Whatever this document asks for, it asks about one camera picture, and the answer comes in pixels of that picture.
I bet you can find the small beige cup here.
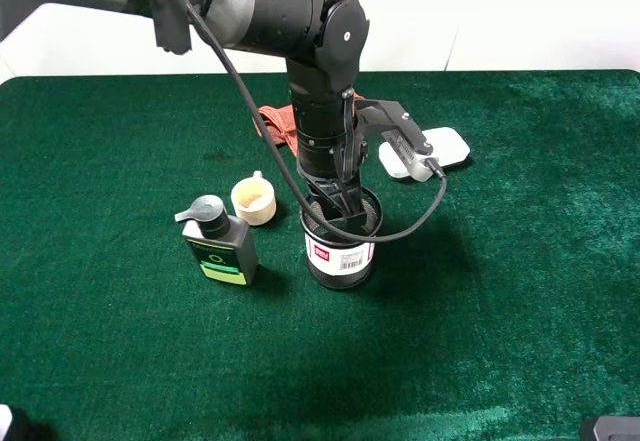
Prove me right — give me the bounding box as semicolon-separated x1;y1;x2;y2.
231;171;277;226

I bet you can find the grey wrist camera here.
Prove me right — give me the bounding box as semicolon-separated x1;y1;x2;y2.
378;117;433;182

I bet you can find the orange microfibre cloth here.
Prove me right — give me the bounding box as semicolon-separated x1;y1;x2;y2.
258;105;298;157

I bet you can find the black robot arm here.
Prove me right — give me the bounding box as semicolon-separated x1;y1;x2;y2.
1;0;369;240

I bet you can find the dark grey pump bottle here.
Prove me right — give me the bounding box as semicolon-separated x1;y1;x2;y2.
174;195;258;286

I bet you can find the green felt table cover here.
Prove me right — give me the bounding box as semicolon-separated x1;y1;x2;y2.
1;70;639;440

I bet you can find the black camera cable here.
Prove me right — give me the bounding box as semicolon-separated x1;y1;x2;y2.
124;0;449;243

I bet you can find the black and white device corner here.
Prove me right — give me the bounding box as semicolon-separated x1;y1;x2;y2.
0;404;52;441

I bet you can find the white soap box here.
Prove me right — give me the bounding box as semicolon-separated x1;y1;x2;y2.
378;126;472;181

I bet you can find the grey object bottom right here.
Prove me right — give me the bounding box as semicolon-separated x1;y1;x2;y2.
579;415;640;441

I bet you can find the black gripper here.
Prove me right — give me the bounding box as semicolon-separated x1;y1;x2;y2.
297;141;371;235

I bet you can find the black mesh pen holder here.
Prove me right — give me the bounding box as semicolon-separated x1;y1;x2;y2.
300;188;383;290

